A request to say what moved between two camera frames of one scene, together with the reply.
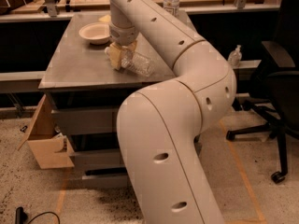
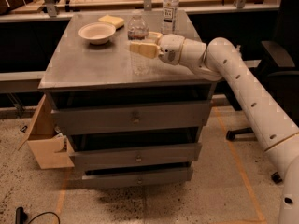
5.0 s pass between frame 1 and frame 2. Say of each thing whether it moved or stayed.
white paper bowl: stayed
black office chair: stayed
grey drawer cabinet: stayed
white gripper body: moved
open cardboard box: stayed
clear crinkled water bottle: moved
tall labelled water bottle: stayed
